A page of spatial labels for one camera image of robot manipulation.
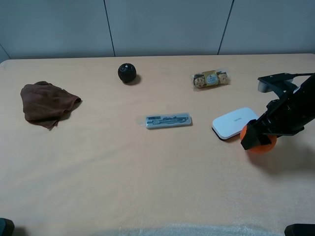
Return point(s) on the black round ball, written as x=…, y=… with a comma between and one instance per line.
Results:
x=127, y=72

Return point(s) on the black object bottom left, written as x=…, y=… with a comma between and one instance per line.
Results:
x=6, y=227

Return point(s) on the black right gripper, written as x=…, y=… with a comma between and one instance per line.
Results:
x=285, y=116

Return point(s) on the brown crumpled cloth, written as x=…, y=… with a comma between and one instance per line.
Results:
x=45, y=104

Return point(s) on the black object bottom right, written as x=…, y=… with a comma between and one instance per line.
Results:
x=300, y=230

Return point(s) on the orange round fruit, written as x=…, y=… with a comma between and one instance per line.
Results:
x=262, y=148

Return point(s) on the black object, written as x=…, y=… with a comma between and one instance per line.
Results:
x=300, y=230
x=6, y=227

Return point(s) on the chocolate balls clear pack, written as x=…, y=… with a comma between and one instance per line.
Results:
x=212, y=78

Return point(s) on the grey clear tool case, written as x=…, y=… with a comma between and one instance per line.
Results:
x=168, y=120

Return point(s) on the white flat eraser box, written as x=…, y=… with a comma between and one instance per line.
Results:
x=231, y=124

